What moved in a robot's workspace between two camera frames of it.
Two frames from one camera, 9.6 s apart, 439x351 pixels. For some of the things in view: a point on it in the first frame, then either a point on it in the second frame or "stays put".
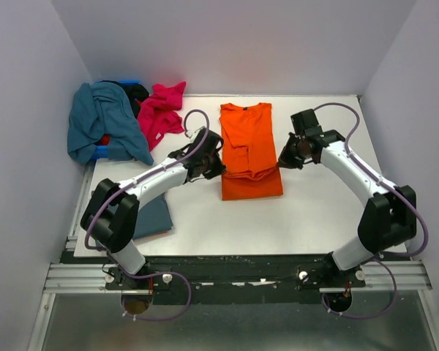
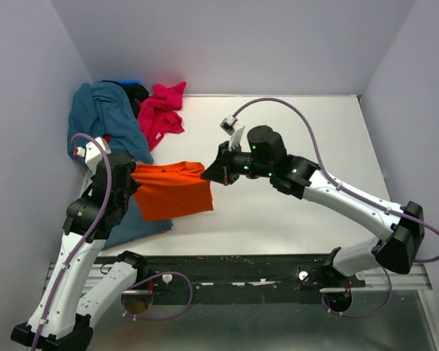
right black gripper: x=285 y=159 -> x=222 y=170
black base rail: x=233 y=280 stays put
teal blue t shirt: x=104 y=109 stays put
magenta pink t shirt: x=157 y=115 stays put
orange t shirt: x=249 y=152 -> x=171 y=189
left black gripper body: x=205 y=161 -> x=132 y=188
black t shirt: x=134 y=92 stays put
